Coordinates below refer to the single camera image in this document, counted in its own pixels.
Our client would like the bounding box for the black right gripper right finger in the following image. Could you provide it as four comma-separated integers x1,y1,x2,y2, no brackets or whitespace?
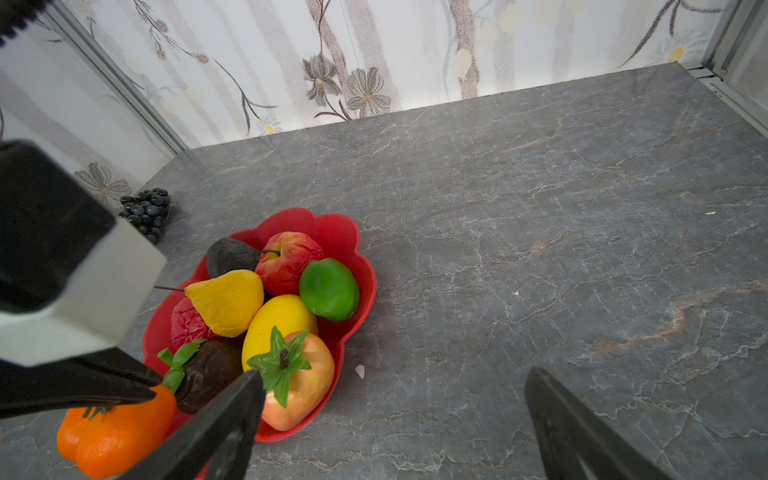
524,367,669,479

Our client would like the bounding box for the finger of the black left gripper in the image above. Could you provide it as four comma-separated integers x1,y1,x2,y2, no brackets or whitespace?
1,347,162,419

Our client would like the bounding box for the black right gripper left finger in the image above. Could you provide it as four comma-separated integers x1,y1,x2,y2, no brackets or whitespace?
122,371,265,480

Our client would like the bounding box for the orange tangerine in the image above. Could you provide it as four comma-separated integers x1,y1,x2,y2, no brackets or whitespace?
75,385,176,479
56,407,93,462

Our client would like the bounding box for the dark brown avocado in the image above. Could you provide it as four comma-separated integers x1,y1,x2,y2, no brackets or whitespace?
157,338,243,415

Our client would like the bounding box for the dark red wrinkled fruit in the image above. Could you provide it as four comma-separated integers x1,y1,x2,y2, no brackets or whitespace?
170,297,216,353

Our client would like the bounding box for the red strawberry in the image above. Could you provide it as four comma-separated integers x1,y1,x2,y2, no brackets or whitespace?
246,327,335,432

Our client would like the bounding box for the yellow lemon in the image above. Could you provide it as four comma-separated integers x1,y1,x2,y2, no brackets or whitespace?
155,270,264,338
241,294,319,372

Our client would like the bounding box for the black grape bunch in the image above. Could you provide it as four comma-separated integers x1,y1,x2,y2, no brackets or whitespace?
118,188,174,244

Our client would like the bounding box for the black avocado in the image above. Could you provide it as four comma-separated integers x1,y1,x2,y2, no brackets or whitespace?
205,237,261,278

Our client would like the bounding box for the red apple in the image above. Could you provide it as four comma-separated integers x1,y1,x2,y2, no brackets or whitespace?
255,231,325,296

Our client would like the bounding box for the green lime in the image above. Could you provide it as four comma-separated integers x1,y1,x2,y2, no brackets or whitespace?
299,258,361,322

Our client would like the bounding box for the red flower-shaped plate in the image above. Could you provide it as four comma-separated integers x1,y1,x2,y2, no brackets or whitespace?
142,208,377,443

